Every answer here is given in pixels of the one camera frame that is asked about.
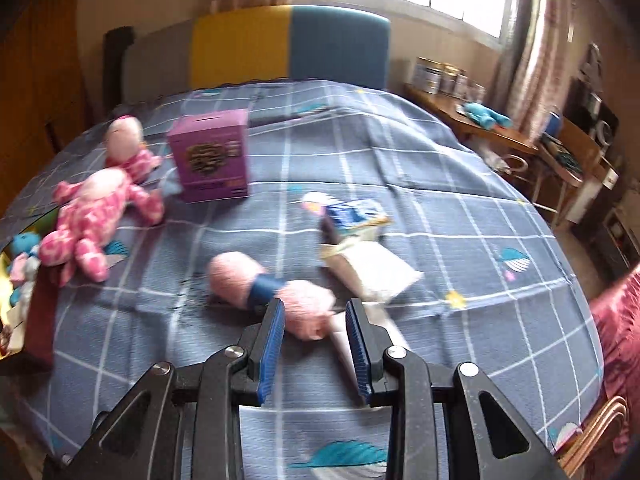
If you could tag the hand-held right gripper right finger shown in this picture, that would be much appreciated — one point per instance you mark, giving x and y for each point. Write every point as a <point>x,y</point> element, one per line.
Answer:
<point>357,355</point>

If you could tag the pink ruffled quilt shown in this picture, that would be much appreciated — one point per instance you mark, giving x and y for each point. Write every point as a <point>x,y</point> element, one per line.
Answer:
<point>620,320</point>

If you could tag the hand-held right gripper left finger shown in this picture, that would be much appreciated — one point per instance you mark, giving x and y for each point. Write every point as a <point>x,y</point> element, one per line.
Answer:
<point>270,355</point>

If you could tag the blue tissue pack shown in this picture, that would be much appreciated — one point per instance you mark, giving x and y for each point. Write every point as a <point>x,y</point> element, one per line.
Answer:
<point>357,212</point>

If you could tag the white pack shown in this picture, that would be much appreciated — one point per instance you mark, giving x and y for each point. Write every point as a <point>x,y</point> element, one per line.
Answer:
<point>380,272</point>

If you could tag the grey yellow blue headboard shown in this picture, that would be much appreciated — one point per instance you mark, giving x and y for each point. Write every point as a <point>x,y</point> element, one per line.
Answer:
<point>340,45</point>

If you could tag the black monitor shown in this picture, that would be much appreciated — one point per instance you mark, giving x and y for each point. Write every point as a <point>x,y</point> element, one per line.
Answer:
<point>585,102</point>

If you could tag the teal plush toy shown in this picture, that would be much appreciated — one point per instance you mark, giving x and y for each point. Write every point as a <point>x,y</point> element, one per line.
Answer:
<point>482,112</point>

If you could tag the purple carton box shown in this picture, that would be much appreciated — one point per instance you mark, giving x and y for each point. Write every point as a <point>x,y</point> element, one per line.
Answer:
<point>210,160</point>

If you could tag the clear cup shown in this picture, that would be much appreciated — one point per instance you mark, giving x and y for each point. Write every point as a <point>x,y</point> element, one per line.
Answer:
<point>476,92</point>

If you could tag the pink towel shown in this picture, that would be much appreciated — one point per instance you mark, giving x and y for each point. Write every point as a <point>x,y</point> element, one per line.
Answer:
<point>230,275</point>

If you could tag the wicker chair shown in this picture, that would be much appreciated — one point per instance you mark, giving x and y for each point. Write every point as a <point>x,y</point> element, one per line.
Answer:
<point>595,435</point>

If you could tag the gold tin box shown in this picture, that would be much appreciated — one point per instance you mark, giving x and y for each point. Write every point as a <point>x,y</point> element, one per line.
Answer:
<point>40,320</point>

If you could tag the wooden desk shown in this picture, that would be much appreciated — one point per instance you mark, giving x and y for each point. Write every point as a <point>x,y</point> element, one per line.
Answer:
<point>500,137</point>

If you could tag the blue chair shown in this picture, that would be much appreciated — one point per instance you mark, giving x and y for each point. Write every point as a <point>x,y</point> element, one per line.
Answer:
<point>553,124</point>

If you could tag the pink spotted plush toy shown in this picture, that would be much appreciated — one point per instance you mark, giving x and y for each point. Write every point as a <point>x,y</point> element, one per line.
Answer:
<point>95,205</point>

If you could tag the blue plush mouse toy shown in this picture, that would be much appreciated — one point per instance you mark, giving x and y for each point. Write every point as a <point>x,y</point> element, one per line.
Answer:
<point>25,245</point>

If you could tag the wooden cabinet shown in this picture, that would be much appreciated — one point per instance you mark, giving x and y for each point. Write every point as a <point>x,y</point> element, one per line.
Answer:
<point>585,195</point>

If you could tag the white fan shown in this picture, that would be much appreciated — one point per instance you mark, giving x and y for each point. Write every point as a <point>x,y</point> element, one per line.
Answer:
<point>606,134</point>

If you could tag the wooden wardrobe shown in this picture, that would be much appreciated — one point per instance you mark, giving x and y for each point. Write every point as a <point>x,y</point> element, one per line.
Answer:
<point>40,85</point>

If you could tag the white stool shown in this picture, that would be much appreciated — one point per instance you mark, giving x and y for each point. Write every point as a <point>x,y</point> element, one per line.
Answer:
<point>562,160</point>

